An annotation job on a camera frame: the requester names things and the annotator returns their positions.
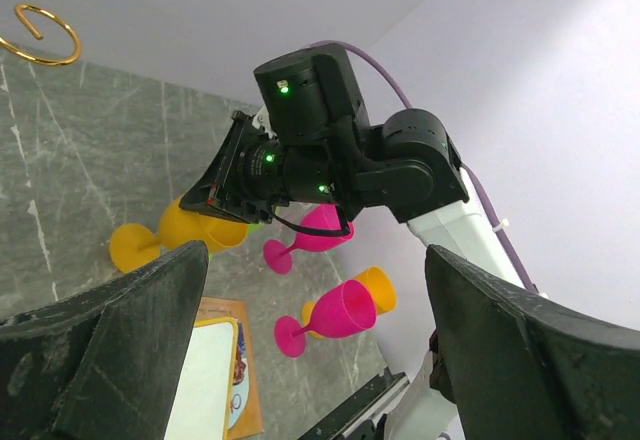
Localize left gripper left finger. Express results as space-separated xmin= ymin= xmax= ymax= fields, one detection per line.
xmin=1 ymin=241 xmax=209 ymax=439

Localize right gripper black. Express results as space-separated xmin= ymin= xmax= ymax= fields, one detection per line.
xmin=178 ymin=42 xmax=368 ymax=223

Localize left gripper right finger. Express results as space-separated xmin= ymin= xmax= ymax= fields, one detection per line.
xmin=425 ymin=246 xmax=639 ymax=439

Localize yellow wine glass front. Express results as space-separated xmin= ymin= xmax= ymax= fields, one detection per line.
xmin=109 ymin=197 xmax=249 ymax=273

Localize yellow wine glass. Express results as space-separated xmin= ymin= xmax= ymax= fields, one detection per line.
xmin=301 ymin=266 xmax=397 ymax=339
xmin=109 ymin=197 xmax=249 ymax=273

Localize pink wine glass front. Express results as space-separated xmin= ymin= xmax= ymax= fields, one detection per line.
xmin=263 ymin=204 xmax=355 ymax=275

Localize pink wine glass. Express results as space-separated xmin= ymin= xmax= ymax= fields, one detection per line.
xmin=274 ymin=279 xmax=377 ymax=358
xmin=263 ymin=204 xmax=355 ymax=275

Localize yellow wine glass back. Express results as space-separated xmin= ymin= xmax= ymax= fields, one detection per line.
xmin=301 ymin=266 xmax=397 ymax=339

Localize pink wine glass back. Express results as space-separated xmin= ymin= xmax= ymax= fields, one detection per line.
xmin=274 ymin=279 xmax=377 ymax=358

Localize green wine glass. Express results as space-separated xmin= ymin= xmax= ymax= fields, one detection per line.
xmin=248 ymin=223 xmax=265 ymax=234

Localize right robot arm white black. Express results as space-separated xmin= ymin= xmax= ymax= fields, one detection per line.
xmin=179 ymin=41 xmax=534 ymax=290

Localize orange Othello book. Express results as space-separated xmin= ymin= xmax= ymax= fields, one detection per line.
xmin=196 ymin=297 xmax=264 ymax=439

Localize whiteboard with yellow frame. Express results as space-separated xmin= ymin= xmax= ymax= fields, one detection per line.
xmin=165 ymin=317 xmax=238 ymax=440

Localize aluminium mounting rail frame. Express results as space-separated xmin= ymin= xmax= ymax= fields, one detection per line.
xmin=299 ymin=368 xmax=410 ymax=440

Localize gold wire glass rack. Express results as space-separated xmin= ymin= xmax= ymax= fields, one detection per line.
xmin=0 ymin=2 xmax=83 ymax=67

